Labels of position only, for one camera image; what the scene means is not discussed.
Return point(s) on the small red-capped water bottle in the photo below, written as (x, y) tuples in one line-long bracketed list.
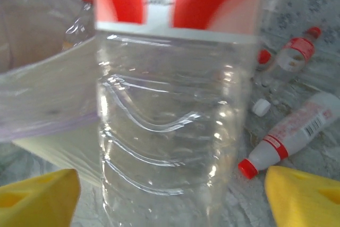
[(297, 49), (264, 57)]

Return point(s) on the large clear red-label bottle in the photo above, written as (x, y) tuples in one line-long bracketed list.
[(170, 104)]

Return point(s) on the red-capped bottle with barcode label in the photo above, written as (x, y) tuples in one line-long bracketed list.
[(292, 128)]

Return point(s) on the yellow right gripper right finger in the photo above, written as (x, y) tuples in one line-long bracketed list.
[(305, 203)]

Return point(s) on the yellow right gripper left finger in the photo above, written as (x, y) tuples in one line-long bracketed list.
[(37, 203)]

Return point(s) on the white bottle cap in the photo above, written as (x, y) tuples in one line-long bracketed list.
[(261, 107)]

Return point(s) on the clear bottle with red label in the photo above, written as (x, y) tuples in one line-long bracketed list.
[(79, 25)]

